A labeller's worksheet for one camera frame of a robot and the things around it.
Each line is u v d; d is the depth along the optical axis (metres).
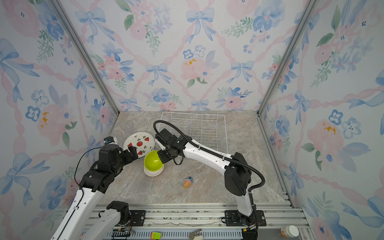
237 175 0.46
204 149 0.52
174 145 0.58
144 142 0.99
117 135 1.01
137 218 0.74
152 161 0.79
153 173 0.84
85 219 0.45
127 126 1.08
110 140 0.64
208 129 1.10
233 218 0.73
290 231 0.65
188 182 0.83
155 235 0.68
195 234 0.70
